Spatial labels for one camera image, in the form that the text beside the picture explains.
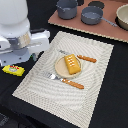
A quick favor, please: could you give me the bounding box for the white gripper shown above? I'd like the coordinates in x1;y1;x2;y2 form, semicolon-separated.
0;30;50;66

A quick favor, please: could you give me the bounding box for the yellow butter box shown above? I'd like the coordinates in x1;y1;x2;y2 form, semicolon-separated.
3;65;25;76

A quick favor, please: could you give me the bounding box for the orange bread loaf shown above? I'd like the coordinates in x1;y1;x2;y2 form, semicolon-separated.
64;54;81;75

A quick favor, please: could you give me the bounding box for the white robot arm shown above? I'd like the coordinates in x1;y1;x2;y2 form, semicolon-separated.
0;0;50;66

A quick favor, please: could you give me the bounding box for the pink serving board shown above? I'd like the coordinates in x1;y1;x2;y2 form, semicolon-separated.
47;0;128;43

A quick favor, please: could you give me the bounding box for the round wooden plate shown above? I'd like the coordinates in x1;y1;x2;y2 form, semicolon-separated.
55;56;79;79

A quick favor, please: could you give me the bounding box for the grey pot on left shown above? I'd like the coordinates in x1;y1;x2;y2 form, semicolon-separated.
56;0;78;20

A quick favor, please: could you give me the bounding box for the beige woven placemat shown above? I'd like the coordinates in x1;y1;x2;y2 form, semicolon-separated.
13;31;113;128

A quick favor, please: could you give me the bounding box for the black round coaster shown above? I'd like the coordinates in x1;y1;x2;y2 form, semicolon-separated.
88;1;105;9

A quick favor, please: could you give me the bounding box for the cream bowl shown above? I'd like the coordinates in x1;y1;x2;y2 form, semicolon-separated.
116;4;128;30

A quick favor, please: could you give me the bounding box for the fork with orange handle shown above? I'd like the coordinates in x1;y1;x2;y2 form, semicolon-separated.
42;71;84;89

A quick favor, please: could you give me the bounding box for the knife with orange handle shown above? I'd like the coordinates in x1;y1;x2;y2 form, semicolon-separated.
58;50;97;63

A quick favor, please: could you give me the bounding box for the grey saucepan with handle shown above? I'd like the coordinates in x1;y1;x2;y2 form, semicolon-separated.
81;6;116;27

